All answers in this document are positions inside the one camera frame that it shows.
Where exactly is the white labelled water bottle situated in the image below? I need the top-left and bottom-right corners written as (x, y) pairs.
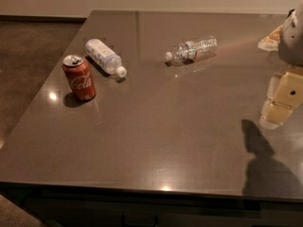
top-left (85, 39), bottom-right (127, 78)

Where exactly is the clear empty plastic bottle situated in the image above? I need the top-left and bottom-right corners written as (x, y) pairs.
top-left (166, 36), bottom-right (218, 62)

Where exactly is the red coke can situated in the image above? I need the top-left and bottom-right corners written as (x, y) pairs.
top-left (62, 54), bottom-right (96, 101)

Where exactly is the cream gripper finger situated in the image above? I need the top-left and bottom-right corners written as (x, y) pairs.
top-left (259, 67), bottom-right (303, 130)
top-left (258, 26), bottom-right (283, 52)

